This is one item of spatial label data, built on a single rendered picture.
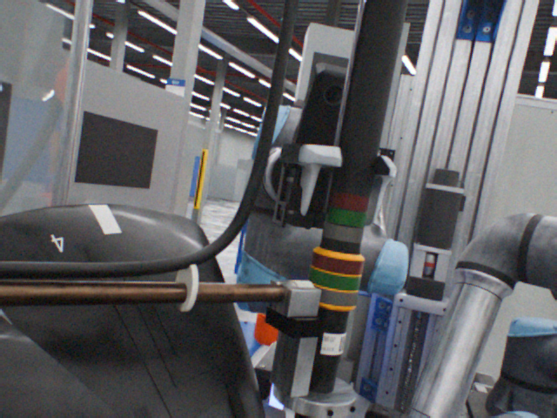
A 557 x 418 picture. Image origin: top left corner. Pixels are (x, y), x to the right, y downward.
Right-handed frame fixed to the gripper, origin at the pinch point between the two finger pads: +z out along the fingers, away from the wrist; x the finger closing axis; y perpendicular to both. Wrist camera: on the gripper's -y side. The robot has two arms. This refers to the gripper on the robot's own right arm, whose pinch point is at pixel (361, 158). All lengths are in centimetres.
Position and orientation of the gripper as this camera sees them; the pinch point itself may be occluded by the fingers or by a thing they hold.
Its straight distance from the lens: 41.3
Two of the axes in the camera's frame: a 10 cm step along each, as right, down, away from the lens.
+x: -9.6, -1.5, -2.2
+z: 2.0, 1.1, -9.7
